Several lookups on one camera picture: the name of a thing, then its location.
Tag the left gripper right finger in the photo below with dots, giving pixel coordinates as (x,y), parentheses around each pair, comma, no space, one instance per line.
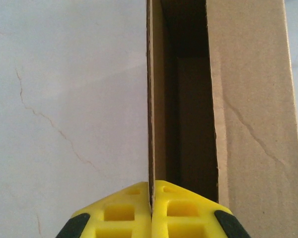
(188,218)

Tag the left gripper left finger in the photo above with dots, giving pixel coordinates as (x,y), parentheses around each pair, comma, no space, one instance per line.
(114,218)

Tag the brown cardboard box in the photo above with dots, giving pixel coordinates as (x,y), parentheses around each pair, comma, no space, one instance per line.
(253,99)

